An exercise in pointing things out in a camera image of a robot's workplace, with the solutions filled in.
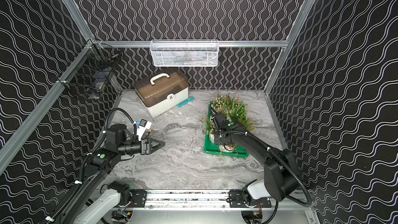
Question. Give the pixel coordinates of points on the red flower potted plant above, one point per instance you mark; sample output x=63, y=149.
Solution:
x=227, y=150

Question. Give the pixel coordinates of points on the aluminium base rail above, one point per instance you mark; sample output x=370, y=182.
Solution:
x=186, y=199

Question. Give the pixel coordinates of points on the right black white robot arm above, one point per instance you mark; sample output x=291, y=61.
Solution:
x=281, y=175

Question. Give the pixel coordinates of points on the pink red flower plant pot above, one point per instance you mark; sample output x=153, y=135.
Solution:
x=209, y=128

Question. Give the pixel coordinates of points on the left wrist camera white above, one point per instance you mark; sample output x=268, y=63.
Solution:
x=141, y=127

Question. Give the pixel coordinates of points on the black wire wall basket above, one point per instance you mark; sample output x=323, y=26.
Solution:
x=93, y=75

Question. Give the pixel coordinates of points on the white wire wall basket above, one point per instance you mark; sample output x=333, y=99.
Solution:
x=185, y=53

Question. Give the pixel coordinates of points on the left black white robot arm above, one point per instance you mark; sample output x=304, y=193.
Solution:
x=116, y=142

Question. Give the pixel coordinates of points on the white box brown lid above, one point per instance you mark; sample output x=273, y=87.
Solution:
x=162, y=90

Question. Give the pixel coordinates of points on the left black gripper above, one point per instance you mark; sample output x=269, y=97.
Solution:
x=146, y=146

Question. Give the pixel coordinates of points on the green grass potted plant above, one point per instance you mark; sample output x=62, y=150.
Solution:
x=236, y=110

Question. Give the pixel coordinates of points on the teal utility knife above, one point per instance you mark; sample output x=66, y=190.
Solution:
x=186, y=101

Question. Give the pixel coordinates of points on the green plastic storage tray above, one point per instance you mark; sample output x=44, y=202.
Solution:
x=211, y=148

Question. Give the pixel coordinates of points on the pink flower potted plant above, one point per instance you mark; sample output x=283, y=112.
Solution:
x=220, y=103

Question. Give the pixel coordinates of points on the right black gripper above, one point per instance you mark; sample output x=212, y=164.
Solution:
x=216, y=141

